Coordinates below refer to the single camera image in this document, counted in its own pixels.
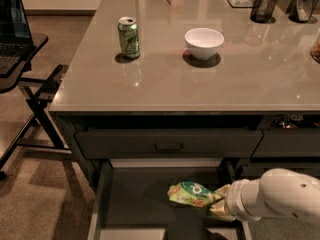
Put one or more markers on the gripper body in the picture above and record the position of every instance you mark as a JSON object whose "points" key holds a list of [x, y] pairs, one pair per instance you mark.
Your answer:
{"points": [[237, 197]]}

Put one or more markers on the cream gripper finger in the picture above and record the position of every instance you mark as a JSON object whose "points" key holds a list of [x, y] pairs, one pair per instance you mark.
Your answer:
{"points": [[220, 211]]}

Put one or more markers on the green rice chip bag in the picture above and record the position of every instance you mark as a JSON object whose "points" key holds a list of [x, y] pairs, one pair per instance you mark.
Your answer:
{"points": [[192, 194]]}

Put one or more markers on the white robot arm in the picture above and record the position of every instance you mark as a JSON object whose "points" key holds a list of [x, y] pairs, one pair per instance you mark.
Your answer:
{"points": [[278, 193]]}

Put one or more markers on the top left drawer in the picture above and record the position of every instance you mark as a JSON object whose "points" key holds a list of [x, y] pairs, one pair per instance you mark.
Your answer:
{"points": [[167, 143]]}

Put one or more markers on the open middle drawer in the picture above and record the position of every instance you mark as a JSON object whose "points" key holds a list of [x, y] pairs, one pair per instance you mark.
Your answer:
{"points": [[132, 204]]}

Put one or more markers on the top right drawer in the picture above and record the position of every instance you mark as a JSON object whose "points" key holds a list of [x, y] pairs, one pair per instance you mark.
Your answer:
{"points": [[289, 143]]}

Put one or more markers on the white bowl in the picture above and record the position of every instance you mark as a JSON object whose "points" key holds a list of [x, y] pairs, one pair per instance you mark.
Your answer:
{"points": [[203, 43]]}

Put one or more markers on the black laptop stand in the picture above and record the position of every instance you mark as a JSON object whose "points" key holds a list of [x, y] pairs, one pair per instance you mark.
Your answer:
{"points": [[38, 94]]}

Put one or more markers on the green soda can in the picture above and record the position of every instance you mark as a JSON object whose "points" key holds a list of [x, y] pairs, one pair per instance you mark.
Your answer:
{"points": [[129, 37]]}

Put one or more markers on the black mesh cup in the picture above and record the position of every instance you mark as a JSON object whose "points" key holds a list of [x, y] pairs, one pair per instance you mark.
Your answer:
{"points": [[301, 11], [262, 11]]}

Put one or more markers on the black laptop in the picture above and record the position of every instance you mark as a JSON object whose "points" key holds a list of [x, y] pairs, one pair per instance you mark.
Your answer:
{"points": [[16, 42]]}

